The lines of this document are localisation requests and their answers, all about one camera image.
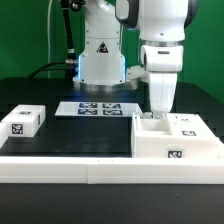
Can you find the white U-shaped fence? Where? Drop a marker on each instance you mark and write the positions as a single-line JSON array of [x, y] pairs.
[[74, 151]]

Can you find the white cabinet body box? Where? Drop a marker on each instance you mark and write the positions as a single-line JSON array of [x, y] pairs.
[[151, 138]]

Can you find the white cabinet top block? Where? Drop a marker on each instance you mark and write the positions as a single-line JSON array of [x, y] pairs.
[[25, 120]]

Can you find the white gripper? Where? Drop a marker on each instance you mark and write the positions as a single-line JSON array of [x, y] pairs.
[[162, 65]]

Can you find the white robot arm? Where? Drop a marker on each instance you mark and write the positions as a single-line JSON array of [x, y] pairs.
[[131, 40]]

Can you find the white marker base sheet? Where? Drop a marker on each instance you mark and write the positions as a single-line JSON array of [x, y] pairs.
[[97, 109]]

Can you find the white door panel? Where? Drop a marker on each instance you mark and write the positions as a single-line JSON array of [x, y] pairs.
[[152, 115], [188, 125]]

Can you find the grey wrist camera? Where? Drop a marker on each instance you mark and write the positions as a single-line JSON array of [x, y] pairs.
[[135, 74]]

